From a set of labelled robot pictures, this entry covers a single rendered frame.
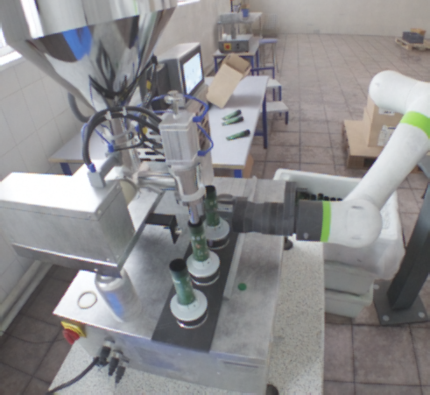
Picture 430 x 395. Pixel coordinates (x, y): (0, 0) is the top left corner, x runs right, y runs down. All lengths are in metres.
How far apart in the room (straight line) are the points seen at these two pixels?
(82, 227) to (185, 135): 0.21
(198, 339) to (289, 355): 0.36
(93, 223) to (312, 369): 0.68
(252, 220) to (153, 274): 0.27
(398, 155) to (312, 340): 0.56
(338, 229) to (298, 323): 0.39
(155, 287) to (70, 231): 0.29
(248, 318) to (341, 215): 0.29
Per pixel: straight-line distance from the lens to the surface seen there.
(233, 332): 0.66
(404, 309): 2.03
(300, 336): 0.96
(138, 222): 0.61
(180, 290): 0.58
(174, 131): 0.49
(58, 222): 0.54
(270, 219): 0.68
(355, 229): 0.68
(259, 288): 0.71
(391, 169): 0.86
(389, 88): 1.02
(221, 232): 0.76
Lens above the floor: 1.60
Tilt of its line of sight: 34 degrees down
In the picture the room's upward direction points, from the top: 7 degrees counter-clockwise
